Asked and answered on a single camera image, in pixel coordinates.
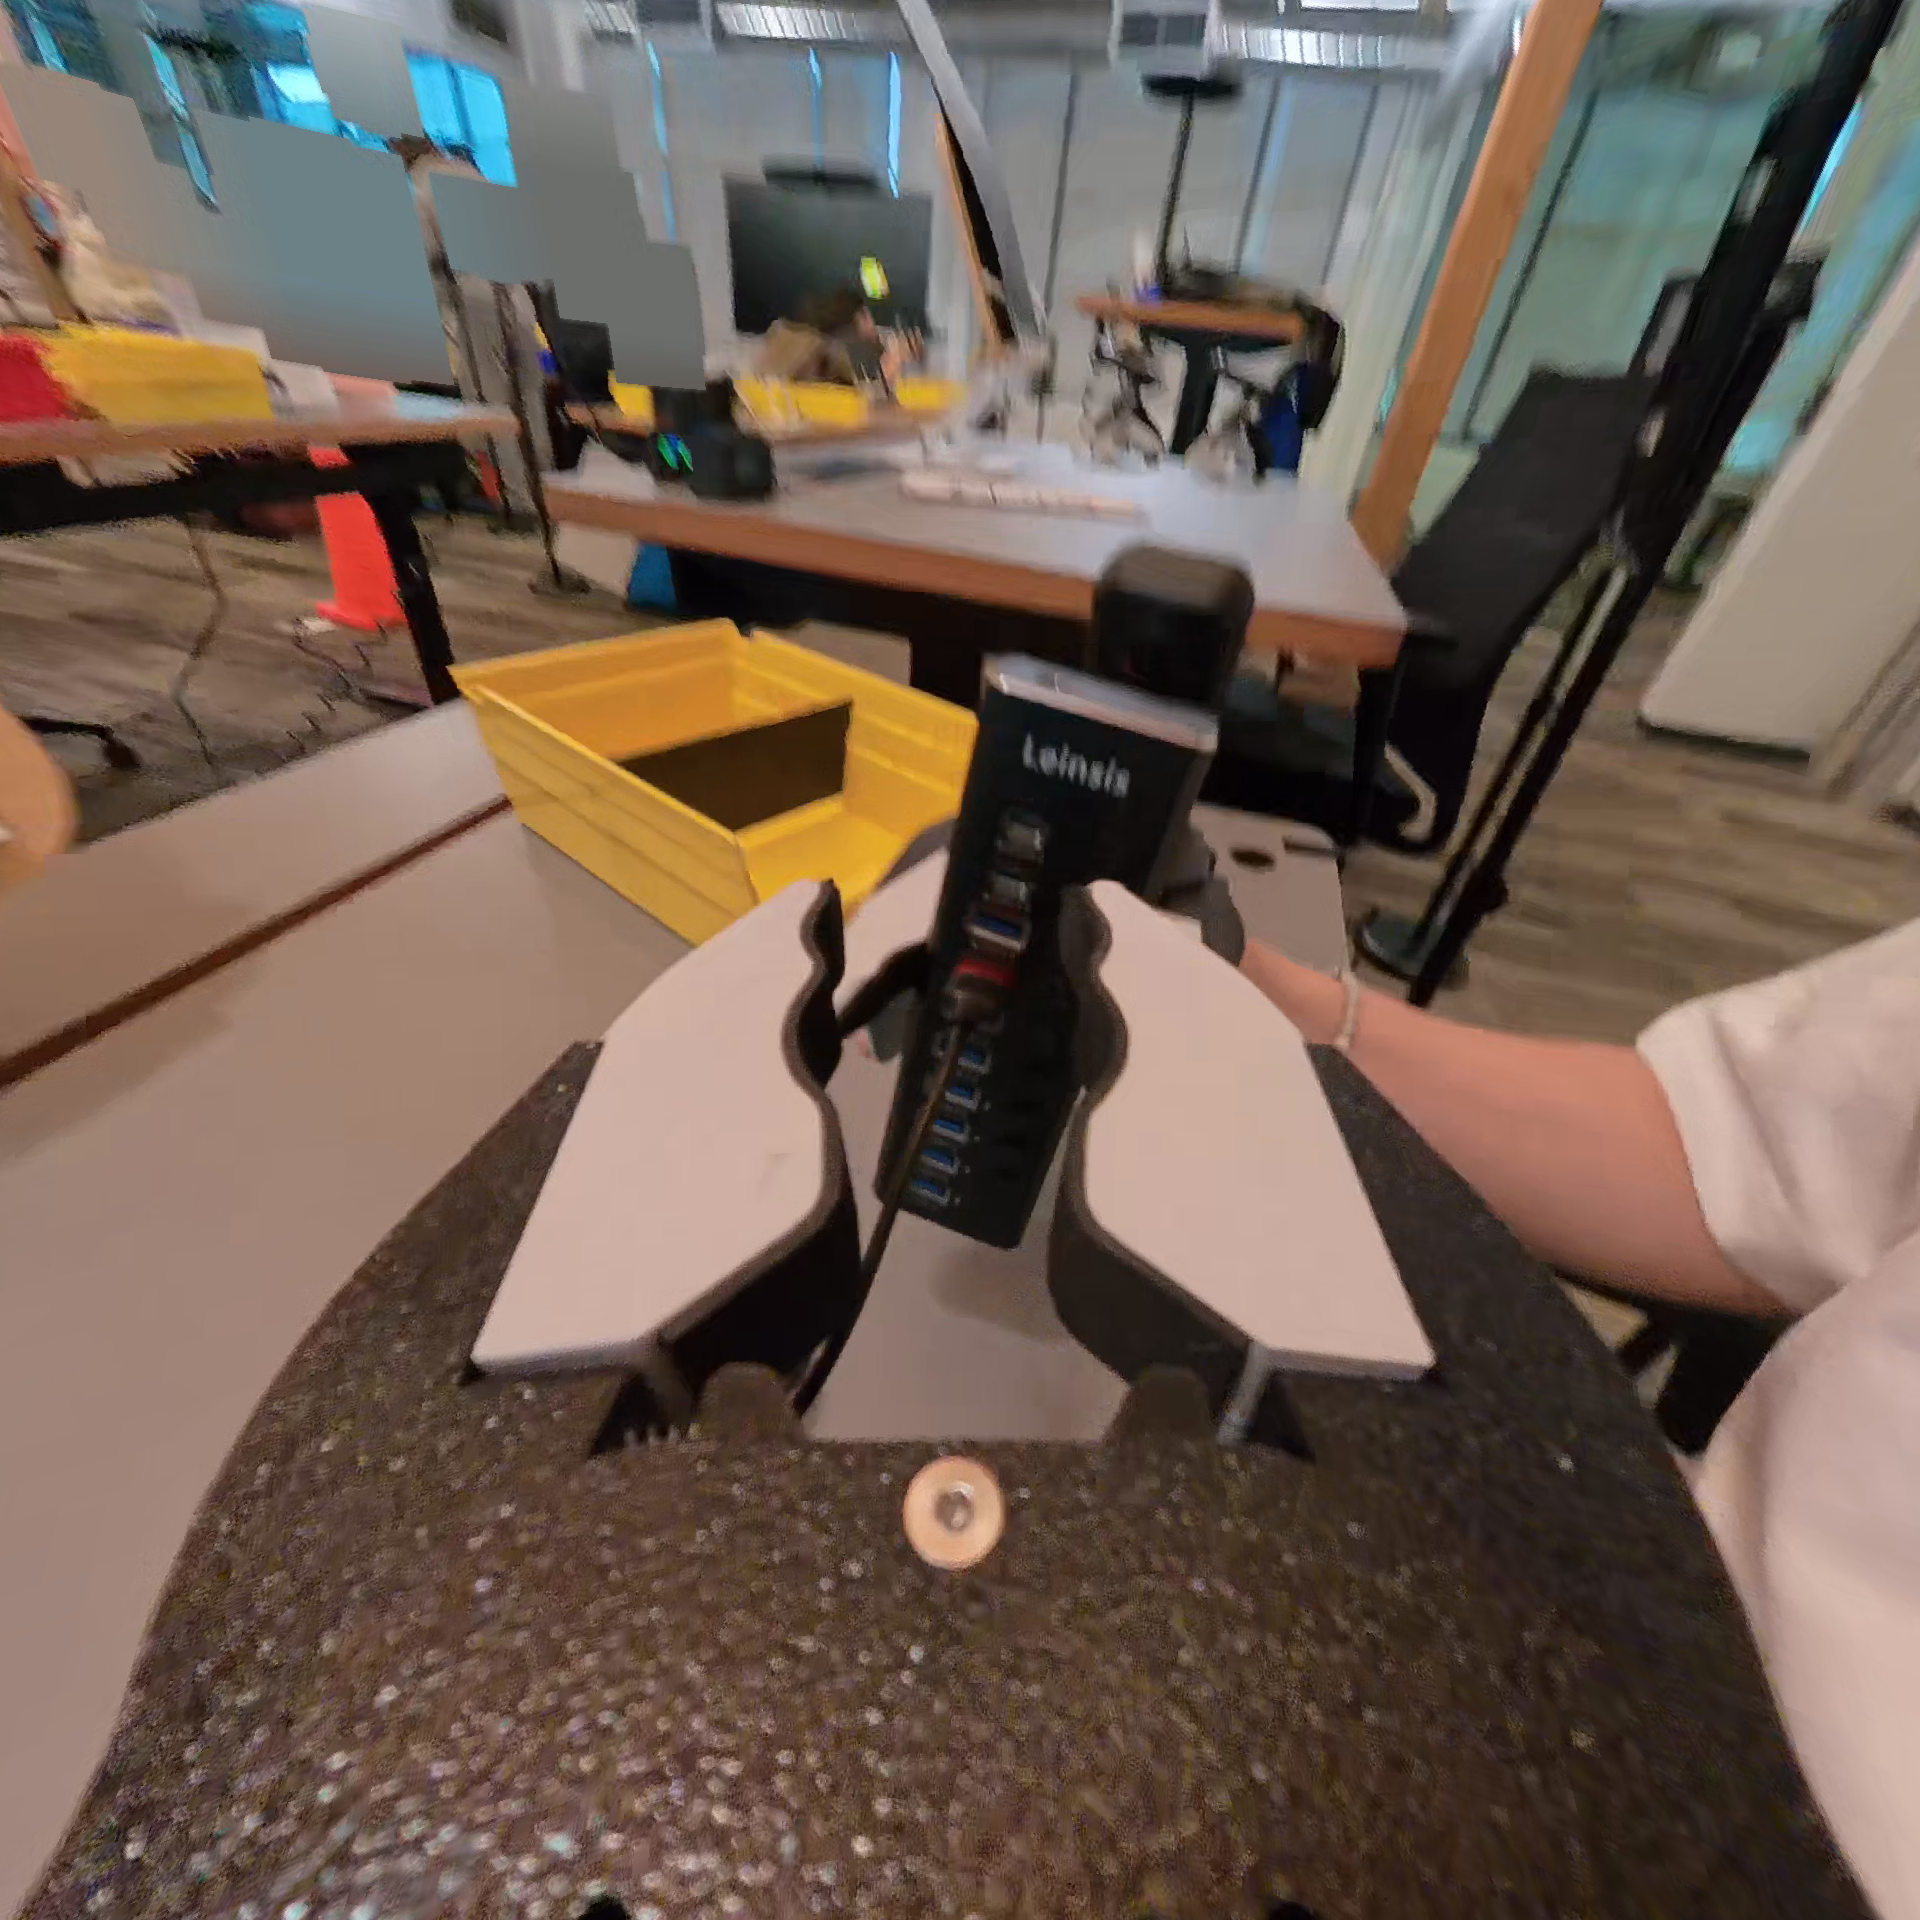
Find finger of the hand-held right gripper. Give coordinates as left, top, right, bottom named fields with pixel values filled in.
left=834, top=932, right=944, bottom=1059
left=1146, top=833, right=1249, bottom=970

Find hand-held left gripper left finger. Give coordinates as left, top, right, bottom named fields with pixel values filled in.
left=469, top=877, right=868, bottom=1384

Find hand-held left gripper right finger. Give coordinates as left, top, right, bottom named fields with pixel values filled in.
left=1047, top=881, right=1440, bottom=1385

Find black usb hub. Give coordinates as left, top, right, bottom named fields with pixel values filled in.
left=872, top=652, right=1220, bottom=1250

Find person's right forearm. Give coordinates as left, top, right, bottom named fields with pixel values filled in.
left=1241, top=941, right=1793, bottom=1322

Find white keyboard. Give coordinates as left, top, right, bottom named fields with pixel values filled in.
left=895, top=468, right=1144, bottom=521

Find small high table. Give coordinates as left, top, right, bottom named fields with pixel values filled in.
left=1073, top=289, right=1344, bottom=459

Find black office chair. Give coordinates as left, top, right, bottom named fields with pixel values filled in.
left=1370, top=369, right=1658, bottom=859

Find yellow plastic bin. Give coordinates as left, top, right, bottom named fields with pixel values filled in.
left=449, top=618, right=981, bottom=951

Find black device green lights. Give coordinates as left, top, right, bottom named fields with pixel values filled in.
left=644, top=416, right=776, bottom=506

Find black tv monitor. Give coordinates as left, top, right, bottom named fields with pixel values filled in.
left=725, top=172, right=936, bottom=338

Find wooden pillar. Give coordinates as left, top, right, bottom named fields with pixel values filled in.
left=1350, top=0, right=1606, bottom=570

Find white t-shirt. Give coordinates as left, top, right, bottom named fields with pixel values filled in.
left=1633, top=920, right=1920, bottom=1920

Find orange traffic cone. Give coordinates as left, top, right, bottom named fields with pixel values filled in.
left=305, top=441, right=408, bottom=634

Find black-legged wooden table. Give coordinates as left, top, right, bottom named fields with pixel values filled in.
left=0, top=399, right=524, bottom=707

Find yellow storage tray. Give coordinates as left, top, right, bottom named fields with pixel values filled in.
left=40, top=322, right=278, bottom=431

